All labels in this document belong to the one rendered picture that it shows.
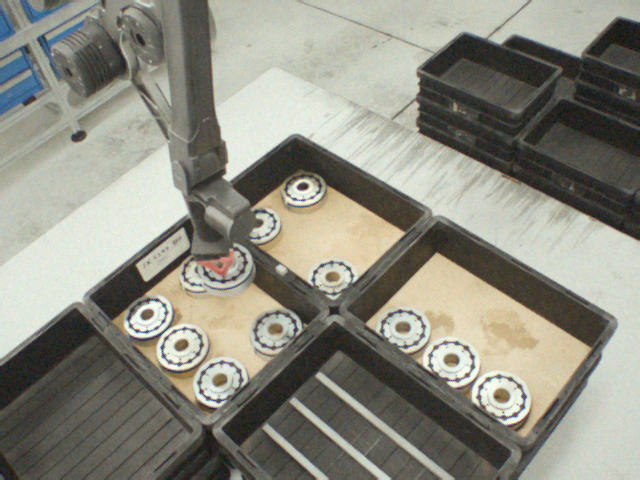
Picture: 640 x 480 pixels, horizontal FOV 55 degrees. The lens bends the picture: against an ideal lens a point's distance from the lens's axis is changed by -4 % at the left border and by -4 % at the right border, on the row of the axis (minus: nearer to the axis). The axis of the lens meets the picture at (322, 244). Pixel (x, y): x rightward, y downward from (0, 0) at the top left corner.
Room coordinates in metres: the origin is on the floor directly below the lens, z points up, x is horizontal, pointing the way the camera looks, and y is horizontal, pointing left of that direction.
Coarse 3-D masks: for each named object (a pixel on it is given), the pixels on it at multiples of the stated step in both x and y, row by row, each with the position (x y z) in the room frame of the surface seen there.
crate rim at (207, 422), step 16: (176, 224) 0.89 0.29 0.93; (160, 240) 0.86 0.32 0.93; (256, 256) 0.77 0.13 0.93; (112, 272) 0.79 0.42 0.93; (272, 272) 0.73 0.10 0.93; (96, 288) 0.76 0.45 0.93; (320, 304) 0.64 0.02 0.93; (320, 320) 0.61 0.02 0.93; (304, 336) 0.58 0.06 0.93; (288, 352) 0.55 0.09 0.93; (272, 368) 0.53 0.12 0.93
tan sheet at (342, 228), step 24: (336, 192) 1.01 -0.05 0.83; (288, 216) 0.96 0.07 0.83; (312, 216) 0.94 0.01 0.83; (336, 216) 0.93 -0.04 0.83; (360, 216) 0.92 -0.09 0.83; (288, 240) 0.89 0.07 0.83; (312, 240) 0.88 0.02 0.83; (336, 240) 0.87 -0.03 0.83; (360, 240) 0.86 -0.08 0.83; (384, 240) 0.84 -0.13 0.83; (288, 264) 0.82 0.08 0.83; (312, 264) 0.81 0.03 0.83; (360, 264) 0.79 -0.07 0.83
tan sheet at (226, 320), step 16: (176, 272) 0.85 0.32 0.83; (160, 288) 0.81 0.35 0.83; (176, 288) 0.80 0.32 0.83; (256, 288) 0.77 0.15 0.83; (176, 304) 0.76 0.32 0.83; (192, 304) 0.76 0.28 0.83; (208, 304) 0.75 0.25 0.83; (224, 304) 0.75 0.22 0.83; (240, 304) 0.74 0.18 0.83; (256, 304) 0.73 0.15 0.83; (272, 304) 0.73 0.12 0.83; (112, 320) 0.75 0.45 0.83; (192, 320) 0.72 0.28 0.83; (208, 320) 0.71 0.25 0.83; (224, 320) 0.71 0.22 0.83; (240, 320) 0.70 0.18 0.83; (208, 336) 0.67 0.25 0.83; (224, 336) 0.67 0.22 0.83; (240, 336) 0.66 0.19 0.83; (144, 352) 0.66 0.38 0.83; (224, 352) 0.63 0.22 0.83; (240, 352) 0.63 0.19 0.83; (160, 368) 0.62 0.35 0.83; (256, 368) 0.59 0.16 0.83; (176, 384) 0.58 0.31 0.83; (192, 384) 0.57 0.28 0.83; (224, 384) 0.56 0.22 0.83; (192, 400) 0.54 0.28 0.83; (208, 416) 0.50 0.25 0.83
